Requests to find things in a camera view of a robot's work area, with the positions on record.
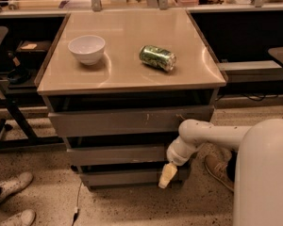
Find white ceramic bowl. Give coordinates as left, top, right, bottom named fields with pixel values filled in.
left=68, top=35, right=106, bottom=65

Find white sneaker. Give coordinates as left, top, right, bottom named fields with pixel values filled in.
left=0, top=172, right=33, bottom=203
left=0, top=209, right=36, bottom=226

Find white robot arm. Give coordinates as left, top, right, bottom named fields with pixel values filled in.
left=158, top=119, right=283, bottom=226

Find grey top drawer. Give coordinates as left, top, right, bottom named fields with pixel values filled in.
left=49, top=105, right=214, bottom=137

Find grey bottom drawer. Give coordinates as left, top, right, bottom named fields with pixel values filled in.
left=79, top=167, right=191, bottom=188

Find black box on shelf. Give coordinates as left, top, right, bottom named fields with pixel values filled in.
left=16, top=40, right=51, bottom=58

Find tan shoe right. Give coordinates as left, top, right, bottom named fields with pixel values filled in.
left=204, top=155, right=234, bottom=192

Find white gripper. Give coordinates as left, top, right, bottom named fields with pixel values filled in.
left=158, top=137, right=198, bottom=188

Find white sneaker lower left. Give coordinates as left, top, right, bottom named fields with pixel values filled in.
left=0, top=209, right=36, bottom=226

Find white sneaker upper left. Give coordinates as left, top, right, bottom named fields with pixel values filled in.
left=0, top=172, right=33, bottom=203

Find white cable on floor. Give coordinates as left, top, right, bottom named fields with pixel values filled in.
left=71, top=182, right=83, bottom=226

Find green soda can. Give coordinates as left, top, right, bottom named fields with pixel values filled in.
left=139, top=45, right=176, bottom=73

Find black stand frame left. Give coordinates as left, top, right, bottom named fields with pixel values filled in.
left=0, top=78, right=65, bottom=171

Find grey drawer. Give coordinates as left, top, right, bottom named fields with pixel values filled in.
left=67, top=144, right=166, bottom=166
left=49, top=105, right=214, bottom=137
left=79, top=167, right=191, bottom=188

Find grey drawer cabinet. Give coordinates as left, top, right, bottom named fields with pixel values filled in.
left=38, top=9, right=225, bottom=176

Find black round object on shelf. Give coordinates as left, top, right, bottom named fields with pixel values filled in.
left=7, top=68, right=31, bottom=85

